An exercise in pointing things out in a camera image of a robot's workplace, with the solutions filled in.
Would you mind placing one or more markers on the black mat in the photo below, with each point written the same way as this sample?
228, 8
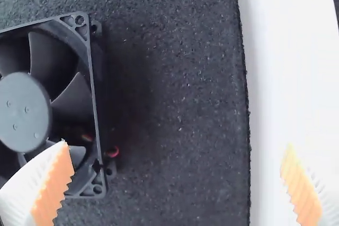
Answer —
172, 77

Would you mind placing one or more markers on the black label sticker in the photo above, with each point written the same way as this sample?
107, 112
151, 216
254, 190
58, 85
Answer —
334, 3

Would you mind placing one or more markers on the black square fan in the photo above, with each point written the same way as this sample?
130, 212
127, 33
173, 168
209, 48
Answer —
66, 51

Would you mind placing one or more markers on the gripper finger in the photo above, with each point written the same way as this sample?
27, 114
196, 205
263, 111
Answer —
34, 189
312, 197

